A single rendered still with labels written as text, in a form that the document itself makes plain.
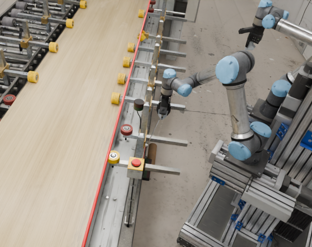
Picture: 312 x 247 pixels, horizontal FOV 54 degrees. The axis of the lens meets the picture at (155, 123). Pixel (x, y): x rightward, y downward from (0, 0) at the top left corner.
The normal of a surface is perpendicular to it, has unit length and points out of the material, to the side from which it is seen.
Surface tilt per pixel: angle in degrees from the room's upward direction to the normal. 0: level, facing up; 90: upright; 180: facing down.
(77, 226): 0
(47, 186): 0
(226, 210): 0
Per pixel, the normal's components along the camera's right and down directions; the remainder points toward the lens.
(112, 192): 0.12, -0.73
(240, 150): -0.69, 0.51
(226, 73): -0.74, 0.28
